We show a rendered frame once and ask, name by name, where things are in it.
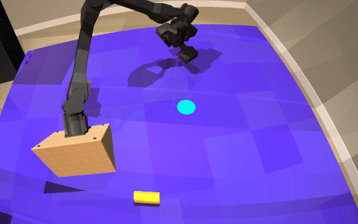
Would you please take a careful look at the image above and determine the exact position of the cyan circle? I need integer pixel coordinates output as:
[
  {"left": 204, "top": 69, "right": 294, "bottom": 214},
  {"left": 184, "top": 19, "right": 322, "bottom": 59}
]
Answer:
[{"left": 177, "top": 100, "right": 196, "bottom": 114}]

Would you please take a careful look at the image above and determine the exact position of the yellow cylinder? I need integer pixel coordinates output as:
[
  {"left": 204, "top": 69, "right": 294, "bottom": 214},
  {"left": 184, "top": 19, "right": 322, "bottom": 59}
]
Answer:
[{"left": 134, "top": 191, "right": 160, "bottom": 204}]

